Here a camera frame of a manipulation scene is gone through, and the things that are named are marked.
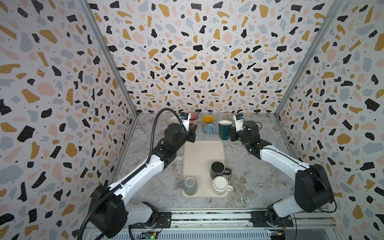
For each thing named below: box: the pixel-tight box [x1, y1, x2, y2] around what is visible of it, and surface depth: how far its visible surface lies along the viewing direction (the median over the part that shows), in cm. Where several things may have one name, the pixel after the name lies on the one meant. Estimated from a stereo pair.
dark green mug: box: [218, 120, 233, 141], surface depth 93 cm
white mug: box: [212, 176, 234, 196], surface depth 80 cm
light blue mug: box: [202, 115, 217, 135], surface depth 105 cm
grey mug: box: [182, 177, 196, 195], surface depth 78 cm
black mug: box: [210, 160, 232, 180], surface depth 84 cm
